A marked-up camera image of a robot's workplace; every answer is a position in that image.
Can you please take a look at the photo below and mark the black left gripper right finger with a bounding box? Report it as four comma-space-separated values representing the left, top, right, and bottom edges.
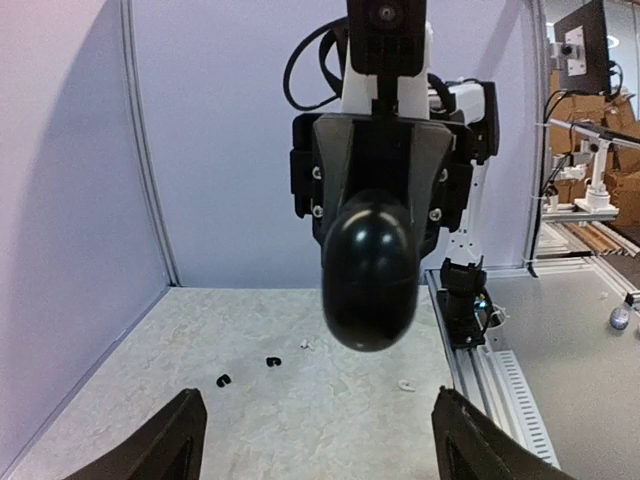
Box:
431, 386, 571, 480

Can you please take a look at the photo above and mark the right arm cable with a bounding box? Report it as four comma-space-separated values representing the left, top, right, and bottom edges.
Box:
282, 17, 351, 112

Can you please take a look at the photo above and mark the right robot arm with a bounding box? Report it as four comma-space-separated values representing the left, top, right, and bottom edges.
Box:
290, 1, 500, 352

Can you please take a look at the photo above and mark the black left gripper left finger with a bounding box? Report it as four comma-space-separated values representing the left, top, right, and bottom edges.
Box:
69, 389, 207, 480

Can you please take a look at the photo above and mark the black earbud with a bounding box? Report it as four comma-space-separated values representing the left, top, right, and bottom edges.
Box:
265, 357, 282, 368
216, 374, 232, 388

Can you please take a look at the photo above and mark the white earbud with stem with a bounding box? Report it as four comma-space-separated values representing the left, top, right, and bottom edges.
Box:
300, 338, 315, 351

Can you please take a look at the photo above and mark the white earbud near front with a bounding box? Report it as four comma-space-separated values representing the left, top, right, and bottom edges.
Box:
397, 379, 417, 393

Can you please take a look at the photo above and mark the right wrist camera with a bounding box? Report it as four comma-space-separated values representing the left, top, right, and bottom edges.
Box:
346, 0, 427, 77

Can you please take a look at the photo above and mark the black oval charging case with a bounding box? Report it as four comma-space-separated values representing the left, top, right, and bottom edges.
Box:
322, 190, 420, 352

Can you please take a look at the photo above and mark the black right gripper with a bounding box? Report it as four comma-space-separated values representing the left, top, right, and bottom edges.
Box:
290, 113, 478, 265

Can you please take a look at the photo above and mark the aluminium table front rail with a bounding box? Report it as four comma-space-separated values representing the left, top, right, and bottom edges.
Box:
423, 270, 560, 468

